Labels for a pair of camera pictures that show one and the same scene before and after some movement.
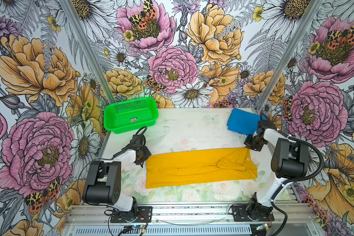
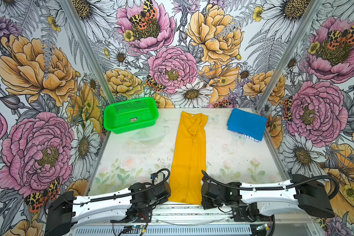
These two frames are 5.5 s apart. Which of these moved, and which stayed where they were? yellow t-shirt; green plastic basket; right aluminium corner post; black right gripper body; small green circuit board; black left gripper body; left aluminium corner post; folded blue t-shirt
Moved: black left gripper body; black right gripper body; yellow t-shirt
Stayed: right aluminium corner post; folded blue t-shirt; small green circuit board; left aluminium corner post; green plastic basket
